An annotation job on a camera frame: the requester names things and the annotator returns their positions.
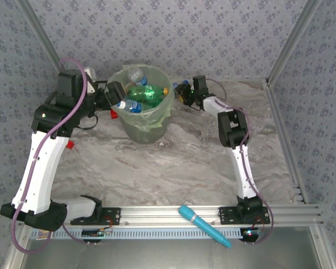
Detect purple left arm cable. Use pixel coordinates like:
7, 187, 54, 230
11, 58, 113, 254

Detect Pepsi bottle white cap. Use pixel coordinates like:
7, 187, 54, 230
116, 99, 143, 114

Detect blue-grey slotted cable duct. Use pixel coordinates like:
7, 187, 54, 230
30, 226, 260, 241

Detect long aluminium base rail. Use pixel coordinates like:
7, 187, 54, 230
64, 205, 324, 227

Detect green plastic bin liner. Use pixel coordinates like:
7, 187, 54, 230
106, 63, 176, 133

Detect teal marker pen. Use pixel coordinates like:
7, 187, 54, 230
178, 205, 232, 249

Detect thin black left wrist cable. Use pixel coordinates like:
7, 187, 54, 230
77, 114, 99, 131

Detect aluminium frame post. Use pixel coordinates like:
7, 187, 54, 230
16, 0, 72, 82
265, 0, 324, 85

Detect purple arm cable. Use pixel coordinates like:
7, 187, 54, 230
206, 78, 275, 246
11, 58, 113, 254

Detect green soda bottle yellow cap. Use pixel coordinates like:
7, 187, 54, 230
128, 84, 170, 103
141, 100, 162, 110

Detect picture card on rail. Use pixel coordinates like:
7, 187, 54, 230
36, 229, 53, 241

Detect green translucent trash bin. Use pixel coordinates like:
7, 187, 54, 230
106, 63, 176, 145

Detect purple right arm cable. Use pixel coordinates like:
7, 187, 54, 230
206, 78, 275, 246

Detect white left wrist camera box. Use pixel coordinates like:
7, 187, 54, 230
82, 66, 99, 94

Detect grey metal panel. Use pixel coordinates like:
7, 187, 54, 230
19, 226, 327, 269

